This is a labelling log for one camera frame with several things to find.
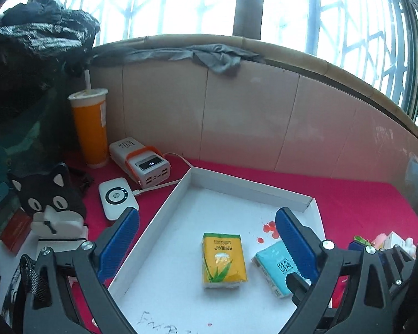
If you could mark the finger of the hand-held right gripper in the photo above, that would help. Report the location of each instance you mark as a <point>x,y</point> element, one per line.
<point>402,264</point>

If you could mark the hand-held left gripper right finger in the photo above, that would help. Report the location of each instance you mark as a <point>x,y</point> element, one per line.
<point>296,247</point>

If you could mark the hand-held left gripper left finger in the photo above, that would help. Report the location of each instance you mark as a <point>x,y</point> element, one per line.
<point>120,240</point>

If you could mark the white shallow tray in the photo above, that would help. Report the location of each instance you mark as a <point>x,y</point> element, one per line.
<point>195,222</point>

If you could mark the small white box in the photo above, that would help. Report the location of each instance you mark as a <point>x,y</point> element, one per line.
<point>395,240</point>

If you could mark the teal tissue pack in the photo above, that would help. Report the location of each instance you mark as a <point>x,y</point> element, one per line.
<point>271,264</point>

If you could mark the pink packet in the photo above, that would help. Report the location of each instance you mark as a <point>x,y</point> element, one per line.
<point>380,240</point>

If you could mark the small white pocket router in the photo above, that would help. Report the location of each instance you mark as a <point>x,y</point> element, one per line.
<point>115,195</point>

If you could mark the small green packet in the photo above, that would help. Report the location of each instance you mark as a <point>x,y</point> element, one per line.
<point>362,240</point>

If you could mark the red table cloth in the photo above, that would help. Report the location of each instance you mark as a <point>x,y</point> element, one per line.
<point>351,201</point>

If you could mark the yellow tissue pack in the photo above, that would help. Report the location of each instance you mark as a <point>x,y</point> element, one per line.
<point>223,261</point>

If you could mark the black cat phone holder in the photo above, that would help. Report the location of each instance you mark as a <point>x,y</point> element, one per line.
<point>52,198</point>

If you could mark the small red box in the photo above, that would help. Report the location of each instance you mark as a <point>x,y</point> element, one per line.
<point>15,231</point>

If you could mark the orange cup with straw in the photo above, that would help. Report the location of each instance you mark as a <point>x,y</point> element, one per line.
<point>90,135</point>

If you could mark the cardboard barrier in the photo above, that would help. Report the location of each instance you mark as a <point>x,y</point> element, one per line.
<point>247,118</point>

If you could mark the green printed cloth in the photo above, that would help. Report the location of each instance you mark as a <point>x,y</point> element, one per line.
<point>7,153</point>

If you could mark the grey cloth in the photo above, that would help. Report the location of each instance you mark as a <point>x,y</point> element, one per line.
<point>219,59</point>

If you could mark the black plastic bag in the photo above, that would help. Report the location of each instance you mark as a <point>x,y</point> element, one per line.
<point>31,48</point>

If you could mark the window with metal grille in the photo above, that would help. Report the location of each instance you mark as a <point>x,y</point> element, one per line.
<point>249,3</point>

